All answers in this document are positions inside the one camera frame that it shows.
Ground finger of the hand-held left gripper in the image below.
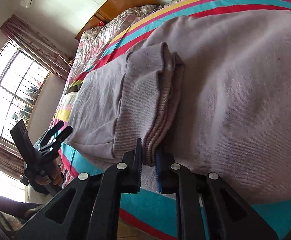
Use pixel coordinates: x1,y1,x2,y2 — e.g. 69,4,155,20
37,120,65,147
42,126,73,155

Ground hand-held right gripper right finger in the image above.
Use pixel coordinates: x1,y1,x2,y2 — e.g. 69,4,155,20
155,149,279,240

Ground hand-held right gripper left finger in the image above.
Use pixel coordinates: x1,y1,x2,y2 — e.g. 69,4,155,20
15,137,143,240

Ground mauve pants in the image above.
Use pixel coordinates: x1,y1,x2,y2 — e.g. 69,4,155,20
67,6,291,205

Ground person's left hand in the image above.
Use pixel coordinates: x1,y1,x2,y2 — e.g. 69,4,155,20
35,161,64,188

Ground patterned red curtain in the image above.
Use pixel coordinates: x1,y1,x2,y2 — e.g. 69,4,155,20
0,14,74,81
0,132,27,179

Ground striped blanket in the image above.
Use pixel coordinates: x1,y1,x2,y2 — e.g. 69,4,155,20
48,0,291,240

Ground dark cloth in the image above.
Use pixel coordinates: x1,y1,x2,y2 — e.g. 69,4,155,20
0,192,44,221

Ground barred window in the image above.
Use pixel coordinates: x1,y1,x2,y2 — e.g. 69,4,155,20
0,39,51,142

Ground floral quilt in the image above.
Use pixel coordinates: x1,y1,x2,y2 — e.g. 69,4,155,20
65,4,166,99

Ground wooden headboard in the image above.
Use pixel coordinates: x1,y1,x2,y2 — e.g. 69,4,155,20
75,0,165,42

